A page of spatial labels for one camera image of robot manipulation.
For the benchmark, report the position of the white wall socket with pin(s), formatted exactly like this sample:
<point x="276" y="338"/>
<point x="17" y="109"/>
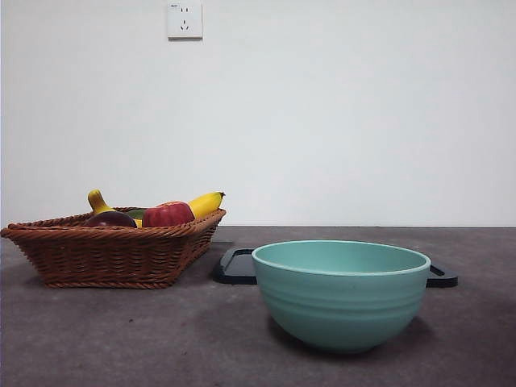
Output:
<point x="184" y="20"/>

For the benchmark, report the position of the teal ribbed bowl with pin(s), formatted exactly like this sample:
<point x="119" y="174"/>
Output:
<point x="342" y="306"/>

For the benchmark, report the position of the yellow banana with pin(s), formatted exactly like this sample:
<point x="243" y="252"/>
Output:
<point x="205" y="203"/>

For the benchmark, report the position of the red apple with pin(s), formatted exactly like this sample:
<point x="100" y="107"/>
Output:
<point x="167" y="213"/>

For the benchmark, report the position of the black rectangular tray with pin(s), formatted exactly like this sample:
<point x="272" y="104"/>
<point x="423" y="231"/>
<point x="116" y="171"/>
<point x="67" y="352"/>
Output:
<point x="234" y="270"/>

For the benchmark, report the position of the brown wicker basket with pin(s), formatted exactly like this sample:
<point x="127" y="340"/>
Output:
<point x="109" y="254"/>

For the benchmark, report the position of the dark red plum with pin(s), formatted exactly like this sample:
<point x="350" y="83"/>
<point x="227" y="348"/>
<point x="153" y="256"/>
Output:
<point x="109" y="219"/>

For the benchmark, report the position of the green round fruit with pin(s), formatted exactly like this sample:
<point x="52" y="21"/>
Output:
<point x="136" y="212"/>

